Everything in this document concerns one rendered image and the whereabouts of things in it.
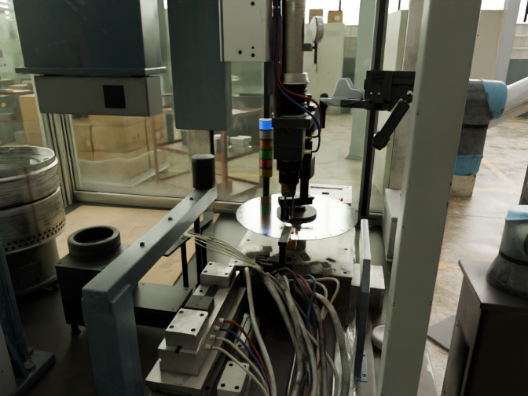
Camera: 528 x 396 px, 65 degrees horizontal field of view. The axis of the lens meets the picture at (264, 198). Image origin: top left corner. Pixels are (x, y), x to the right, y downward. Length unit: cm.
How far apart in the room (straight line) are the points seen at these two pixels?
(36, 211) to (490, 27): 390
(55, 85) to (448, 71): 87
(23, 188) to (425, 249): 95
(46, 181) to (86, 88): 29
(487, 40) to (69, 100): 378
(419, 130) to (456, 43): 7
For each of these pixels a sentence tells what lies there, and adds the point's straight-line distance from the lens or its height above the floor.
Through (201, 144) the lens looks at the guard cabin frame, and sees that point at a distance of 162.
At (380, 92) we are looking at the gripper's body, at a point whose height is 129.
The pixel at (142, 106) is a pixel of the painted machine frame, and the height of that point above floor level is 125.
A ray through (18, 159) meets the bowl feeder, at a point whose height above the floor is 107.
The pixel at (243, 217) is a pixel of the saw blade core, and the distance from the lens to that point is 110.
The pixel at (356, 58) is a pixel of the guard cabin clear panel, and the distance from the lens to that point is 150.
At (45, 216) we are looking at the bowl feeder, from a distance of 120.
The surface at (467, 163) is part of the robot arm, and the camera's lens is 94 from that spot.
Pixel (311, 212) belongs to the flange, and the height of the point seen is 96.
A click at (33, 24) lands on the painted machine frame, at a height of 142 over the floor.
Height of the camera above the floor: 137
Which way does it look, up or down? 20 degrees down
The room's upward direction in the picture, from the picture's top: straight up
